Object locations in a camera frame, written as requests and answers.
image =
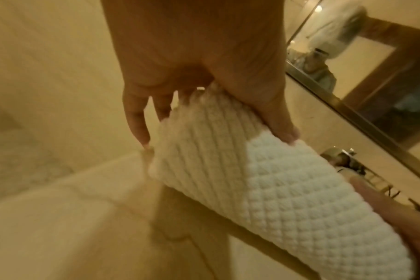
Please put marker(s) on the chrome faucet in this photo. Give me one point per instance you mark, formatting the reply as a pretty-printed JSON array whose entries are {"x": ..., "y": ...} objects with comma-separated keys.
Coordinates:
[{"x": 338, "y": 157}]

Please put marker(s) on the person's right hand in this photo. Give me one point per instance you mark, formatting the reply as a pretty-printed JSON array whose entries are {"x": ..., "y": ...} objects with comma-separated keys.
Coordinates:
[{"x": 410, "y": 232}]

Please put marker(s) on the metal framed wall mirror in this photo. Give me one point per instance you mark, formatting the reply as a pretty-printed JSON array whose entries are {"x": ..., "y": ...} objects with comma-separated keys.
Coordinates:
[{"x": 369, "y": 68}]

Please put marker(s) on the person's left hand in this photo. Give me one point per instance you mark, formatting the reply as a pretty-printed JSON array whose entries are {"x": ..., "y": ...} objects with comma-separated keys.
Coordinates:
[{"x": 196, "y": 41}]

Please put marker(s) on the beige marble countertop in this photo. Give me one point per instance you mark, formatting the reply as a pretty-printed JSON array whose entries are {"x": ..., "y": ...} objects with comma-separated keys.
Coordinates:
[{"x": 75, "y": 218}]

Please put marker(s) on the white waffle towel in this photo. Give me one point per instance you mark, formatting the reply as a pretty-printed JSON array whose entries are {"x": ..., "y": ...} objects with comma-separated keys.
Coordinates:
[{"x": 282, "y": 191}]

